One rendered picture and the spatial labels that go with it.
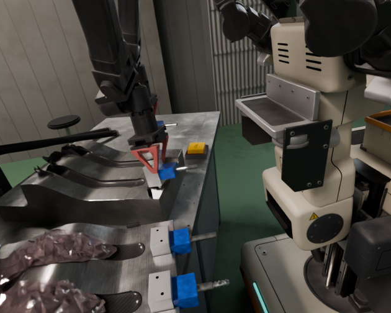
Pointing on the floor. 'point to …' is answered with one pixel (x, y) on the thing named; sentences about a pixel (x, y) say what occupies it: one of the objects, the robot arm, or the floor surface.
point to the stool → (64, 122)
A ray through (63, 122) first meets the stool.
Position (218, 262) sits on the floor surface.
